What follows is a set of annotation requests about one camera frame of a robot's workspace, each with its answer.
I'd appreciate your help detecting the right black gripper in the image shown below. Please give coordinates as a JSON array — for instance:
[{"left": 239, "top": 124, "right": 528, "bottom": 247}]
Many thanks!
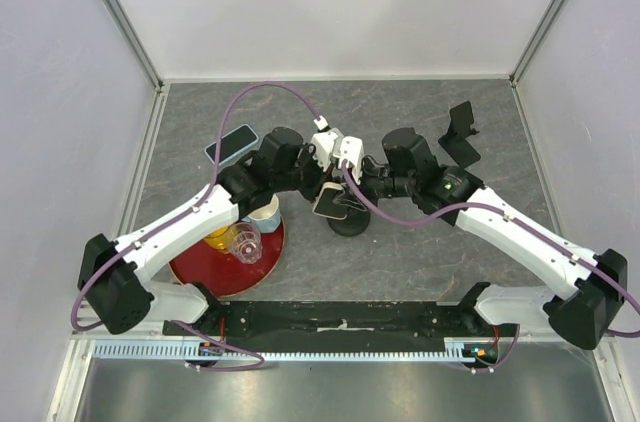
[{"left": 335, "top": 153, "right": 418, "bottom": 211}]

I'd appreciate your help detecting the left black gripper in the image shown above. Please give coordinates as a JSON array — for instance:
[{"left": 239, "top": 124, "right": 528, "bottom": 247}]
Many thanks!
[{"left": 271, "top": 141, "right": 335, "bottom": 202}]

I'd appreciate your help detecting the phone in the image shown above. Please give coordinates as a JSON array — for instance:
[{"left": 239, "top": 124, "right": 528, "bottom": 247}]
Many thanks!
[
  {"left": 312, "top": 182, "right": 348, "bottom": 220},
  {"left": 219, "top": 124, "right": 259, "bottom": 167}
]

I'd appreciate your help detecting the black round-base phone stand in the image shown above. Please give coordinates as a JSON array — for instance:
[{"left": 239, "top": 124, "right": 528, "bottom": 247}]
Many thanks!
[{"left": 327, "top": 187, "right": 371, "bottom": 238}]

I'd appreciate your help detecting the black folding phone stand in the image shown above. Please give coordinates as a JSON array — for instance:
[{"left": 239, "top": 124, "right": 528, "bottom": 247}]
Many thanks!
[{"left": 438, "top": 101, "right": 481, "bottom": 168}]

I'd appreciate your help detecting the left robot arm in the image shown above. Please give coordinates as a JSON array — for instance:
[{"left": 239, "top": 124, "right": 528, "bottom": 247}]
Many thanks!
[{"left": 71, "top": 127, "right": 342, "bottom": 335}]

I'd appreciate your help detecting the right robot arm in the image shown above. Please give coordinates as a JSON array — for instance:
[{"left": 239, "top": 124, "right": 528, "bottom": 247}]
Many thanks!
[{"left": 337, "top": 128, "right": 639, "bottom": 350}]

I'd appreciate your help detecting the light blue cream mug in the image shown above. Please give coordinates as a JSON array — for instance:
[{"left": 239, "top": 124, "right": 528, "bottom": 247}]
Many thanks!
[{"left": 242, "top": 195, "right": 281, "bottom": 234}]

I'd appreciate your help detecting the clear glass cup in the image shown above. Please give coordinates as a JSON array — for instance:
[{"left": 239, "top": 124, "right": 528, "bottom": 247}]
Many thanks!
[{"left": 226, "top": 221, "right": 263, "bottom": 265}]

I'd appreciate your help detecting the yellow plastic cup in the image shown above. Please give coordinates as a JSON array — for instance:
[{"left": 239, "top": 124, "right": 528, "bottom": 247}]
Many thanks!
[{"left": 204, "top": 226, "right": 229, "bottom": 254}]

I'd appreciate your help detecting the red round tray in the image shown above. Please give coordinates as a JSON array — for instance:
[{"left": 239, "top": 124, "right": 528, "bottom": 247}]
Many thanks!
[{"left": 168, "top": 215, "right": 286, "bottom": 297}]

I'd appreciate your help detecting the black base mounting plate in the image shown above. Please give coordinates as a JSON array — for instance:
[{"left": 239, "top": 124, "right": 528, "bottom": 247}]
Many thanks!
[{"left": 194, "top": 301, "right": 516, "bottom": 352}]

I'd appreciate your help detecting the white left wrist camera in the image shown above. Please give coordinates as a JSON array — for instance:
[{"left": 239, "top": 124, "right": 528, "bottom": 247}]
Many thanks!
[{"left": 311, "top": 116, "right": 345, "bottom": 172}]

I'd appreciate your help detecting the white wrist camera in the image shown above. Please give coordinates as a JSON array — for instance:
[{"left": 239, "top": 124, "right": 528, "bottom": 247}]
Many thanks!
[
  {"left": 311, "top": 116, "right": 345, "bottom": 172},
  {"left": 333, "top": 136, "right": 364, "bottom": 185}
]

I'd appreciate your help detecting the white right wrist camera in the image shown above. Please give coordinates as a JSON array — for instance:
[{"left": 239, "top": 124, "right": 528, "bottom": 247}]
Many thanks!
[{"left": 333, "top": 136, "right": 364, "bottom": 185}]

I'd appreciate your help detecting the light blue cable duct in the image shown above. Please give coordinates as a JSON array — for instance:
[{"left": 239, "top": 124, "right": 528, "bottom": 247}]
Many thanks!
[{"left": 92, "top": 338, "right": 485, "bottom": 363}]

